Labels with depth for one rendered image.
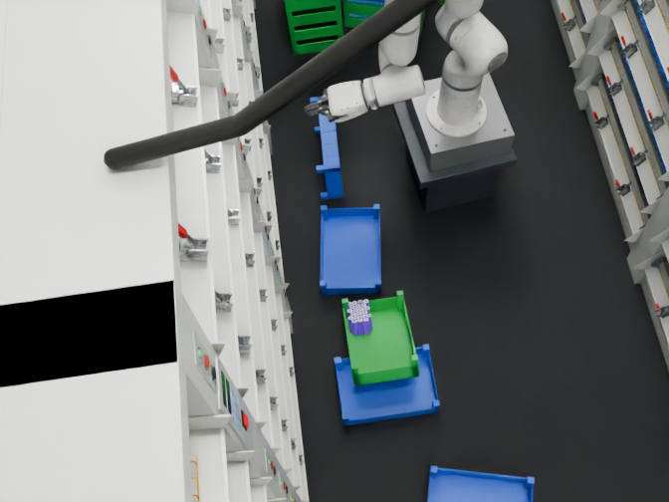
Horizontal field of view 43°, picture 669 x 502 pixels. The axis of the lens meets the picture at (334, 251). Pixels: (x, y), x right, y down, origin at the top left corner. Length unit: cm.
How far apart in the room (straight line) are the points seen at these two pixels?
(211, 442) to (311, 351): 166
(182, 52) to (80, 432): 72
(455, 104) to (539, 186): 60
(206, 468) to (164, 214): 34
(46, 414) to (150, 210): 25
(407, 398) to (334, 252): 57
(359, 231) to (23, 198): 200
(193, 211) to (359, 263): 166
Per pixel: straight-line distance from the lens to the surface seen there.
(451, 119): 264
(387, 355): 266
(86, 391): 90
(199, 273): 120
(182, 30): 144
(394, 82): 232
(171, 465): 86
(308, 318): 280
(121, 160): 98
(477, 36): 235
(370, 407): 269
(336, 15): 322
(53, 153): 104
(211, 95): 161
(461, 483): 264
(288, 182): 304
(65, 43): 114
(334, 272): 285
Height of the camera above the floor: 259
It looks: 64 degrees down
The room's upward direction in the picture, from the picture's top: 8 degrees counter-clockwise
